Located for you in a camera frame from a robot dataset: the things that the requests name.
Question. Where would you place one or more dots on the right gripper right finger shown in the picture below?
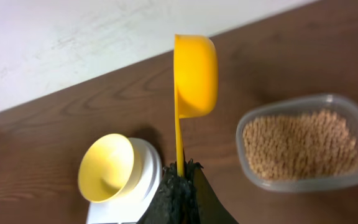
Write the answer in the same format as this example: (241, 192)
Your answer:
(210, 209)

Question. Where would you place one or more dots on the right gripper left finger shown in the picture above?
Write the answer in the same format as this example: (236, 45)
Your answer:
(175, 199)

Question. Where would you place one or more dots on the yellow measuring scoop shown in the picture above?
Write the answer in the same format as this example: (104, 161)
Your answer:
(195, 81)

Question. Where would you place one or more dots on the white digital kitchen scale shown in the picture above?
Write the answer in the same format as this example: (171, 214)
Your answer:
(129, 208)

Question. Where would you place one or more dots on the pale yellow bowl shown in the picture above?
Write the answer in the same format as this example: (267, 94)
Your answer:
(110, 168)

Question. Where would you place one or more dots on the clear plastic container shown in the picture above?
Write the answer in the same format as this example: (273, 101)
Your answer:
(343, 106)

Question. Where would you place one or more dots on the soybeans pile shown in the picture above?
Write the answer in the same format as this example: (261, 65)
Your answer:
(306, 146)

